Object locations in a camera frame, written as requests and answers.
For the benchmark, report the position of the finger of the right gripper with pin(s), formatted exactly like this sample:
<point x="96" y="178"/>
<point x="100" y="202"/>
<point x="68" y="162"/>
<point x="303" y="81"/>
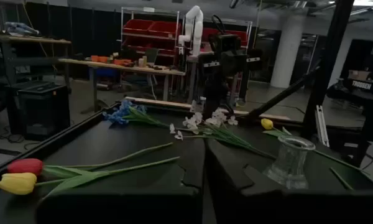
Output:
<point x="255" y="63"/>
<point x="211" y="70"/>

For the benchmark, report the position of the yellow artificial tulip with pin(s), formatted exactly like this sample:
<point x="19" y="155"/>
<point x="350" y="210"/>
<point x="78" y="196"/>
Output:
<point x="17" y="183"/>
<point x="267" y="124"/>

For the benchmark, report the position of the wooden side table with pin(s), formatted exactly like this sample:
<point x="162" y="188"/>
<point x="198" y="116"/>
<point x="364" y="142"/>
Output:
<point x="34" y="39"/>

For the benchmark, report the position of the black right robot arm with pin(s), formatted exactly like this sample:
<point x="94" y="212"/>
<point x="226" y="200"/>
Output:
<point x="219" y="93"/>

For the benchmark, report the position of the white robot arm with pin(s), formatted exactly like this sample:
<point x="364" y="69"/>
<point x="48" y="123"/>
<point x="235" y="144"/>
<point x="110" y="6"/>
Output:
<point x="198" y="31"/>

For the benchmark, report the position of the wooden table board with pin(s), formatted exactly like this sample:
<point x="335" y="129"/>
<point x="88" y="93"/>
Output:
<point x="161" y="102"/>

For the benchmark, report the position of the orange plastic parts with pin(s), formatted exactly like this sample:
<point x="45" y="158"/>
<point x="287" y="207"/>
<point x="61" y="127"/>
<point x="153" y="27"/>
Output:
<point x="122" y="62"/>
<point x="99" y="58"/>

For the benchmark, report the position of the red artificial tulip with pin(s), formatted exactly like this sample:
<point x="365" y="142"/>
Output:
<point x="25" y="166"/>

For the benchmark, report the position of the white artificial flower bunch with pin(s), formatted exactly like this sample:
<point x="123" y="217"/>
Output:
<point x="219" y="115"/>

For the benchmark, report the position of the black computer tower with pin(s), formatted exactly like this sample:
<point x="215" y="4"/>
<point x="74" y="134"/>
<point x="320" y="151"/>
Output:
<point x="43" y="112"/>

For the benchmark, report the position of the long wooden workbench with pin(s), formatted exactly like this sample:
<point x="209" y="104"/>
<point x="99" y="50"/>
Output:
<point x="127" y="67"/>

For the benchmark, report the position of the blue storage bin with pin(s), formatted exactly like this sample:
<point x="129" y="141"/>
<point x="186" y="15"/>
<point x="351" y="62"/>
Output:
<point x="104" y="74"/>

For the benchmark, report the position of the blue artificial flower bunch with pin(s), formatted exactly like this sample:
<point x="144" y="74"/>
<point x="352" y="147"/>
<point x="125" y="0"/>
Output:
<point x="121" y="113"/>

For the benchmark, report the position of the brown cardboard box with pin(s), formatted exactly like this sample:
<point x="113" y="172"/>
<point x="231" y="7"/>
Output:
<point x="359" y="75"/>

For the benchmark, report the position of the white round pillar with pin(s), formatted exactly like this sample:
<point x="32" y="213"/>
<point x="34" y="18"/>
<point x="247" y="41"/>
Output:
<point x="287" y="53"/>

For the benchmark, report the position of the dark laptop screen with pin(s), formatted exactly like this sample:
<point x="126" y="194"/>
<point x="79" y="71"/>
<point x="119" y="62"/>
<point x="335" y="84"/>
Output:
<point x="151" y="56"/>

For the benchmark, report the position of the black diagonal frame brace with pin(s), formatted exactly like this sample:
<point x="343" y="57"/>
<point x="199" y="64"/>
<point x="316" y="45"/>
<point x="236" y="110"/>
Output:
<point x="283" y="93"/>

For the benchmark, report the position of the blue-grey robot arm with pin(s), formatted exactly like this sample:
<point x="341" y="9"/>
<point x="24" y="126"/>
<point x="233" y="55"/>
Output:
<point x="20" y="28"/>

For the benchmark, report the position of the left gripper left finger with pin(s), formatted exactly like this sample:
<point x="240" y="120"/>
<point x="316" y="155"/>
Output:
<point x="174" y="205"/>

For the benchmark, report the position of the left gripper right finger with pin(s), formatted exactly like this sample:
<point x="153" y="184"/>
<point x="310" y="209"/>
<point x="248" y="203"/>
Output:
<point x="236" y="205"/>

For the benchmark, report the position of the clear cut-glass vase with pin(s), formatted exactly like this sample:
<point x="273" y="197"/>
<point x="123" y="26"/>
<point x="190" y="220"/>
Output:
<point x="290" y="165"/>

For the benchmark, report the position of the black vertical frame post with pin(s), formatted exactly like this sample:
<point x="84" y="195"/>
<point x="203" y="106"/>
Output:
<point x="329" y="62"/>

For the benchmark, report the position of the white aluminium bracket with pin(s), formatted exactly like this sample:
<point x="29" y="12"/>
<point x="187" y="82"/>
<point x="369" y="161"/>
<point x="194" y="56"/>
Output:
<point x="321" y="124"/>

